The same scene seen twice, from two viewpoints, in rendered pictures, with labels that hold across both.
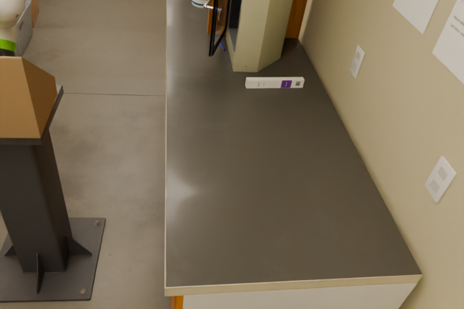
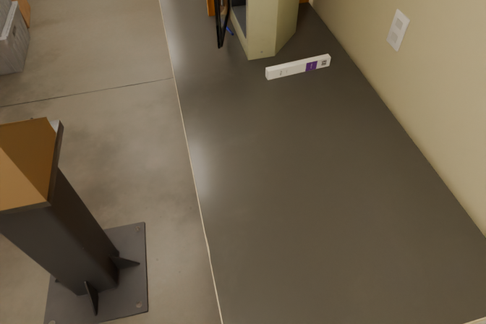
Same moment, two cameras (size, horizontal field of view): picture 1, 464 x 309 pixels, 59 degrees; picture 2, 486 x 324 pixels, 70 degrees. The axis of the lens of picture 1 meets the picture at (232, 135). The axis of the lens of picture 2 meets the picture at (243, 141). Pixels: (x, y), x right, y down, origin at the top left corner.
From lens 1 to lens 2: 48 cm
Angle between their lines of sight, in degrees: 11
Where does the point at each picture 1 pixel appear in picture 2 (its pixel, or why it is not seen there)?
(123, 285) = (176, 288)
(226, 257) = not seen: outside the picture
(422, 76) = not seen: outside the picture
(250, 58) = (265, 42)
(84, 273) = (137, 285)
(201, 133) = (231, 152)
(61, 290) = (118, 307)
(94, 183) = (125, 186)
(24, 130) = (24, 198)
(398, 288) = not seen: outside the picture
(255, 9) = not seen: outside the picture
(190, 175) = (231, 216)
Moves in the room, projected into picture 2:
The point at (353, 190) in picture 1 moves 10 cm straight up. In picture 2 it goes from (421, 195) to (435, 174)
